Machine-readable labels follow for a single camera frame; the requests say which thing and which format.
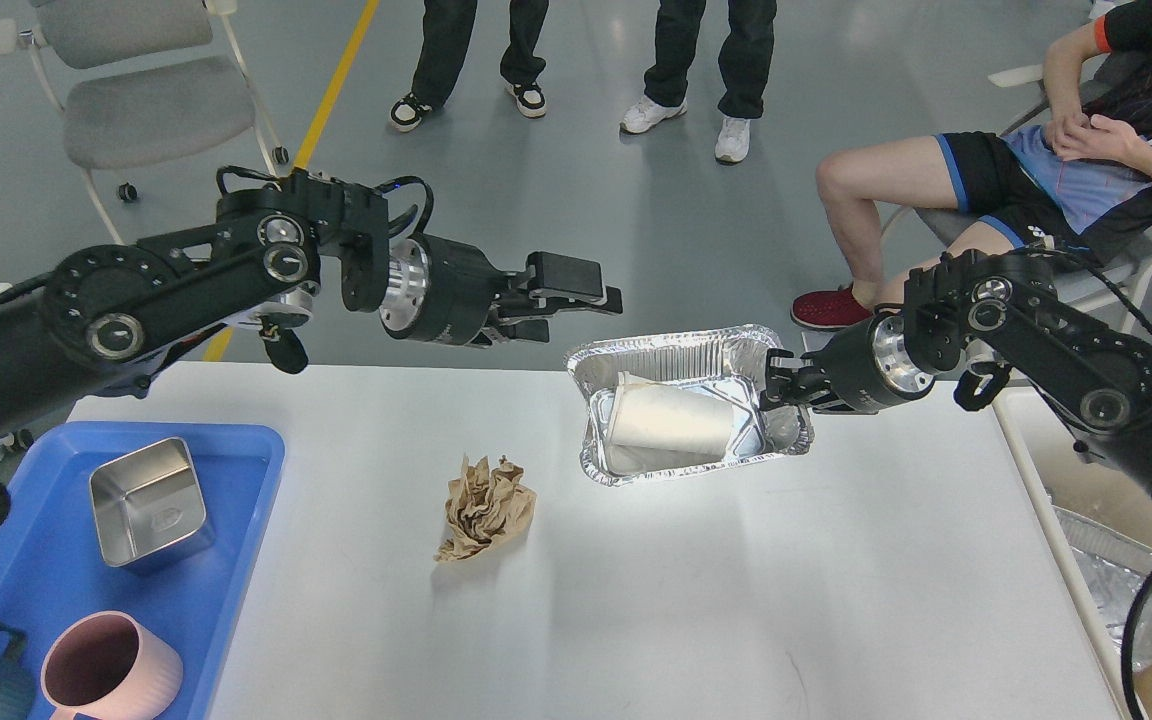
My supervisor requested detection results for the pink ribbed mug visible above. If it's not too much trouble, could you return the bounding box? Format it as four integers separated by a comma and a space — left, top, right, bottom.
40, 611, 183, 719

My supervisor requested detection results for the white waste bin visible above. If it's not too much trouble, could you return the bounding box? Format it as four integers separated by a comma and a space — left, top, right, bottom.
992, 387, 1152, 719

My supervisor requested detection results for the square stainless steel container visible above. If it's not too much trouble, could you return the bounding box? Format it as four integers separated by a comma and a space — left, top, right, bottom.
90, 437, 215, 575

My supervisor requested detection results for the blue plastic tray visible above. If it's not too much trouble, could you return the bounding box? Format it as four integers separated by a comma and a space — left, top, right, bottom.
0, 420, 285, 719

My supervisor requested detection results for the grey office chair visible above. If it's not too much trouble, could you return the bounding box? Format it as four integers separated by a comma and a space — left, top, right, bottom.
0, 1, 291, 238

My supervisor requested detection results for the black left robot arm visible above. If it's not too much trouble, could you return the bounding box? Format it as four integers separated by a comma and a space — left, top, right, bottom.
0, 167, 623, 525

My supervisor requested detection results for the cream paper cup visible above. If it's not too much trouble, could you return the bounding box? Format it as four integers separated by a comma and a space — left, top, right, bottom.
605, 372, 745, 475

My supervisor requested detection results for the person with white sneakers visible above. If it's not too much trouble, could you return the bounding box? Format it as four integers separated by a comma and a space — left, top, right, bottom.
620, 0, 779, 164

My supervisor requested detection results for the person in black trousers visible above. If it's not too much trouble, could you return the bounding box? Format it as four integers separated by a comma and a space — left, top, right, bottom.
388, 0, 550, 132

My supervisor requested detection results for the brown paper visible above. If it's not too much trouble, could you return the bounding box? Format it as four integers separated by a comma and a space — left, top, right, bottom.
434, 455, 538, 562

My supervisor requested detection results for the foil tray inside bin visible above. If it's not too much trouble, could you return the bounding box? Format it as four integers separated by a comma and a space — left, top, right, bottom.
1053, 507, 1152, 673

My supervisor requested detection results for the seated person in shorts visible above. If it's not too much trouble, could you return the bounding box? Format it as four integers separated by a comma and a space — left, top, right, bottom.
791, 1, 1152, 331

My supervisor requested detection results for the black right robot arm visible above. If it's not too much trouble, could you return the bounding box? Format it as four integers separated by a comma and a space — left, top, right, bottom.
759, 247, 1152, 719

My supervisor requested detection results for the aluminium foil tray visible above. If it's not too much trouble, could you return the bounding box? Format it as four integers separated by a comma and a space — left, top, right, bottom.
566, 324, 814, 487

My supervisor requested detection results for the grey chair under person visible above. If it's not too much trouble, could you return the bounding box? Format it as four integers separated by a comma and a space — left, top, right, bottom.
882, 53, 1152, 313

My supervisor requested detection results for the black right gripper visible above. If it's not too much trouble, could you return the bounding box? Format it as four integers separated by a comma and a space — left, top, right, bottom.
758, 314, 934, 414

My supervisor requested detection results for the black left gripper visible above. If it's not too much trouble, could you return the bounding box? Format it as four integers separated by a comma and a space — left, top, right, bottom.
379, 234, 626, 348

